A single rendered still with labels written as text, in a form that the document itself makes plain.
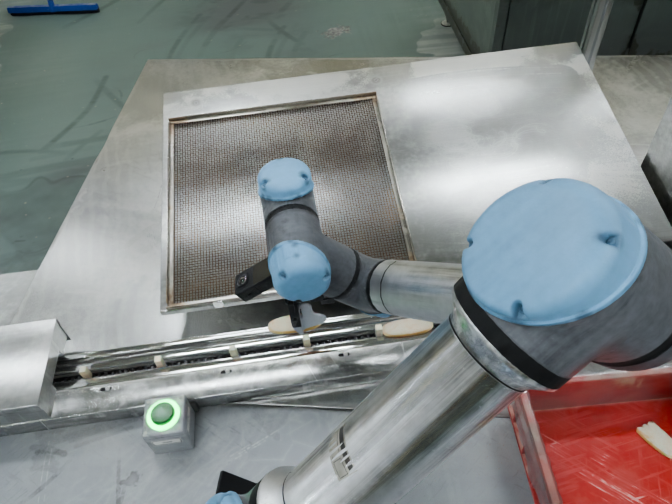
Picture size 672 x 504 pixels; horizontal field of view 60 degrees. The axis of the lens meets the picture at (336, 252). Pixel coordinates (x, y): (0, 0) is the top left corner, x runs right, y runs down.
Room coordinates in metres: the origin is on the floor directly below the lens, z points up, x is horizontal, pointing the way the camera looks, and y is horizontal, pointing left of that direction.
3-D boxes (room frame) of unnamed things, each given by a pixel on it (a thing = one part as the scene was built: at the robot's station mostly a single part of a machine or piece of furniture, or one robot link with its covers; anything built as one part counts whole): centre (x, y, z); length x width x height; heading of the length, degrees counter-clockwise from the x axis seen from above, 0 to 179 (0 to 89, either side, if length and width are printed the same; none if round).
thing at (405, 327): (0.61, -0.12, 0.86); 0.10 x 0.04 x 0.01; 93
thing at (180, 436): (0.46, 0.32, 0.84); 0.08 x 0.08 x 0.11; 3
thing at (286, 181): (0.59, 0.06, 1.23); 0.09 x 0.08 x 0.11; 5
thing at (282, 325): (0.60, 0.09, 0.93); 0.10 x 0.04 x 0.01; 93
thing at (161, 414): (0.45, 0.32, 0.90); 0.04 x 0.04 x 0.02
